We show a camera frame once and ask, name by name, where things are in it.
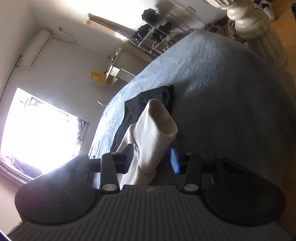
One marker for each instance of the yellow box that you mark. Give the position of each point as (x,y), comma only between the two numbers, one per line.
(97,77)

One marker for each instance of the cream bed footboard post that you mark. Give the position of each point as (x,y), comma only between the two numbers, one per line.
(254,27)

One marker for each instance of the white air conditioner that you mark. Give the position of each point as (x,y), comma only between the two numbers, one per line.
(35,48)

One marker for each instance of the white sneakers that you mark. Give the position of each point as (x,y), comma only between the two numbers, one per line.
(267,9)

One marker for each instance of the metal shoe rack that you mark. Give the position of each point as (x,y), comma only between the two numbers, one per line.
(157,32)

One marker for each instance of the dark windowsill clutter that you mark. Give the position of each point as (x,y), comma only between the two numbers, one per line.
(82,129)

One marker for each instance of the small white object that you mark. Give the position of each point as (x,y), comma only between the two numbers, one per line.
(103,102)

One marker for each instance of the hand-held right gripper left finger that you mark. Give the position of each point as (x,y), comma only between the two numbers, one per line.
(126,160)

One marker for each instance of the bright window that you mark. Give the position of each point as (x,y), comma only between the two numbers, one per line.
(34,129)

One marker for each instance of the cream desk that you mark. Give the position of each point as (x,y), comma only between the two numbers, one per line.
(124,67)

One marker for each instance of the beige zip jacket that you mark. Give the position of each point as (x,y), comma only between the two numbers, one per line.
(152,134)

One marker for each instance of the black folded garment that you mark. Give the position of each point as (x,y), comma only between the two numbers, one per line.
(138,104)

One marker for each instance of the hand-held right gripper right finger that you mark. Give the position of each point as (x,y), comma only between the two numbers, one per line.
(176,162)

